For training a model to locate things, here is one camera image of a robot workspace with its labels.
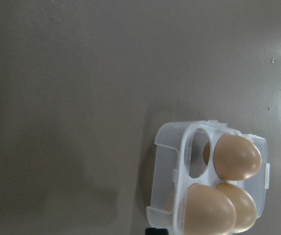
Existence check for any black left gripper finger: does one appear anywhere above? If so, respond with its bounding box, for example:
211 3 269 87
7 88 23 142
145 228 168 235

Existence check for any clear plastic egg box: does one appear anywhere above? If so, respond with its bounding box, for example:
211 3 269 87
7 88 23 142
146 120 270 235

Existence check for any light brown egg in box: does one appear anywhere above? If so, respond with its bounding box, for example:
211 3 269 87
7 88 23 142
213 134 262 181

